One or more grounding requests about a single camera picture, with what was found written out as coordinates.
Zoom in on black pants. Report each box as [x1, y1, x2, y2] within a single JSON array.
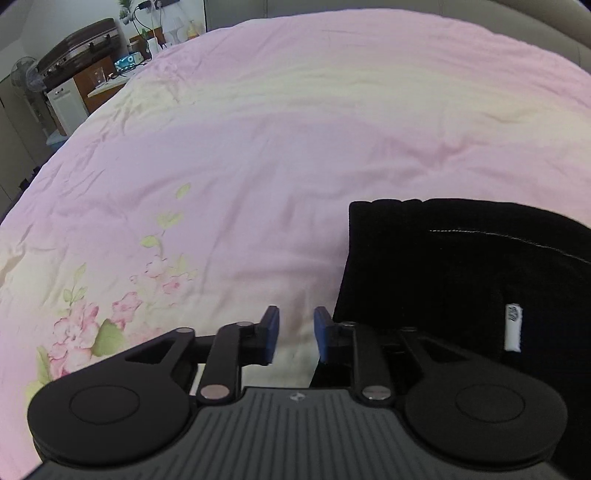
[[330, 199, 590, 478]]

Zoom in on pink floral duvet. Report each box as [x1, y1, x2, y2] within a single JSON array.
[[1, 9, 590, 479]]

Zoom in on white cabinet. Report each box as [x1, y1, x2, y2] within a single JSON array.
[[47, 80, 88, 136]]

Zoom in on wooden bedside table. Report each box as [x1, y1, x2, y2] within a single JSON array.
[[74, 52, 147, 114]]

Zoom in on standing fan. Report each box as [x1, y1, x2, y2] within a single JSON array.
[[10, 56, 48, 136]]

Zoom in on brown suitcase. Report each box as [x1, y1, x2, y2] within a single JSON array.
[[37, 18, 121, 90]]

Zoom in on small green plant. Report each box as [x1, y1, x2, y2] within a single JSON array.
[[118, 0, 132, 24]]

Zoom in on grey upholstered headboard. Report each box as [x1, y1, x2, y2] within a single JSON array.
[[204, 0, 590, 71]]

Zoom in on black wall socket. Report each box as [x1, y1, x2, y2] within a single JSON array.
[[136, 0, 179, 10]]

